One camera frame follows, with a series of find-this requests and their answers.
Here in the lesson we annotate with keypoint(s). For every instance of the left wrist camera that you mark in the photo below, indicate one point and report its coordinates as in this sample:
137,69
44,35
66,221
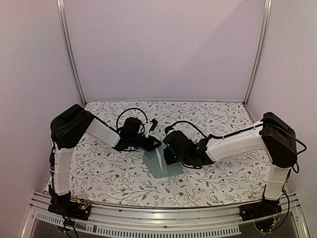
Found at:
150,126

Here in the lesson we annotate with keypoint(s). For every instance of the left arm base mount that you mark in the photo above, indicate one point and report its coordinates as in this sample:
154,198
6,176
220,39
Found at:
63,205

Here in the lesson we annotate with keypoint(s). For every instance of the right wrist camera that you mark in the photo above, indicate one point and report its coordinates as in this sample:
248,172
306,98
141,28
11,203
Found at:
169,129

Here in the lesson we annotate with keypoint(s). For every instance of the beige letter paper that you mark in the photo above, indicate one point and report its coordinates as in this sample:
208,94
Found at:
159,159

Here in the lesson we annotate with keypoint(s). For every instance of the teal envelope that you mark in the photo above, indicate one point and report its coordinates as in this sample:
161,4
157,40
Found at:
151,161

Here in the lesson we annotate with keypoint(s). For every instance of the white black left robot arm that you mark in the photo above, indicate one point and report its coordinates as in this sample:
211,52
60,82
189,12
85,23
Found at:
68,128

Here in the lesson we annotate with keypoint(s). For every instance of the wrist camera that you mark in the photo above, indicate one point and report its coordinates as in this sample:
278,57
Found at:
150,126
169,129

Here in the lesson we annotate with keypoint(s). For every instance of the left aluminium frame post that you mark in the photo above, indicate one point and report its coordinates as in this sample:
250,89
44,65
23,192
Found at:
69,51

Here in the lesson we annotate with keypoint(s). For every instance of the floral patterned table mat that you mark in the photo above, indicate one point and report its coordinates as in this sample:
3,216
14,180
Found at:
100,173

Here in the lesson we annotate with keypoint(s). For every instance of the aluminium front rail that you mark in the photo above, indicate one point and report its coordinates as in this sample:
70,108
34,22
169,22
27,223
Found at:
118,221

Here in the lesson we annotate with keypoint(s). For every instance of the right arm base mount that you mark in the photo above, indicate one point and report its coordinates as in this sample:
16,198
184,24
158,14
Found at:
259,209

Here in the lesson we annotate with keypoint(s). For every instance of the right aluminium frame post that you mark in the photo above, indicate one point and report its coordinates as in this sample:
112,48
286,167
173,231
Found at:
259,51

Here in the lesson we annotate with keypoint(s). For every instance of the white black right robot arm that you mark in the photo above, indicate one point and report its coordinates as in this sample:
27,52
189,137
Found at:
271,134

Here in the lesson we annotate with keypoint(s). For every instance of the aluminium frame post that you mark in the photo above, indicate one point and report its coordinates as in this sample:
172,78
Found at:
69,51
259,51

